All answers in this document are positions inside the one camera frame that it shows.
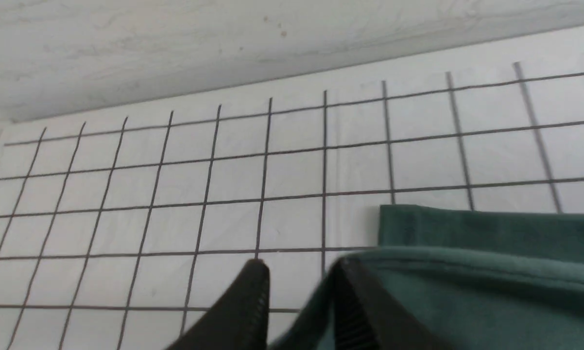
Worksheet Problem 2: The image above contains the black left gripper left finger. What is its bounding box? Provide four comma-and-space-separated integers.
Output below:
168, 259, 270, 350

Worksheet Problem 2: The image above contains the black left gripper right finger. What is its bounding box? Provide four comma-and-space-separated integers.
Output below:
332, 258, 448, 350

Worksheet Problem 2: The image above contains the green long-sleeve shirt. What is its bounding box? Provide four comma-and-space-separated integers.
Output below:
270, 205, 584, 350

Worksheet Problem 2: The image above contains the white grid tablecloth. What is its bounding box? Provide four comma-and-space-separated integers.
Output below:
0, 27, 584, 350

